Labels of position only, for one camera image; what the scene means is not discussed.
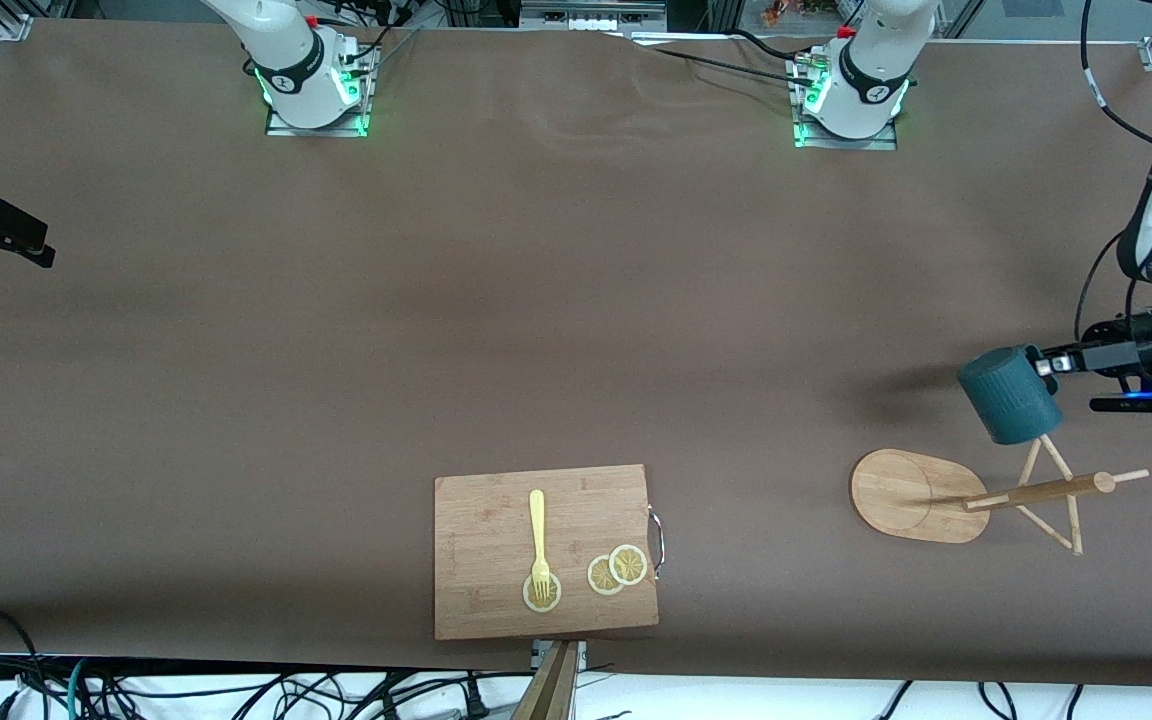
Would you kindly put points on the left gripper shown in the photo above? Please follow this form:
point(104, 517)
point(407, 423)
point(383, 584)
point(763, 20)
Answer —
point(1128, 354)

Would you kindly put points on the dark teal cup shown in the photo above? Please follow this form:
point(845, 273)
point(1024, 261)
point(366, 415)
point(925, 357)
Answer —
point(1011, 400)

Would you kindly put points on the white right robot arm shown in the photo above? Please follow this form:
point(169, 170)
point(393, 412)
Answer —
point(281, 50)

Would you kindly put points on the wooden cup rack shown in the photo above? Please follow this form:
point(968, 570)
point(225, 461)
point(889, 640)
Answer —
point(911, 495)

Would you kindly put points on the dried lemon slice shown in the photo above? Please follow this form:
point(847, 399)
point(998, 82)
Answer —
point(531, 598)
point(630, 563)
point(596, 578)

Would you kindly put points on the yellow plastic fork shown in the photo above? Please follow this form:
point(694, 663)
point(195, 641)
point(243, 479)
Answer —
point(537, 525)

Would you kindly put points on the bamboo cutting board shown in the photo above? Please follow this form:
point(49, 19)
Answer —
point(486, 540)

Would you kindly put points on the wooden beam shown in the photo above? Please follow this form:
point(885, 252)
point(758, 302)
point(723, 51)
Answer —
point(551, 690)

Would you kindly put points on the small metal bracket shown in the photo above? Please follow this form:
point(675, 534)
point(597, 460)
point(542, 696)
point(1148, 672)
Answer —
point(539, 652)

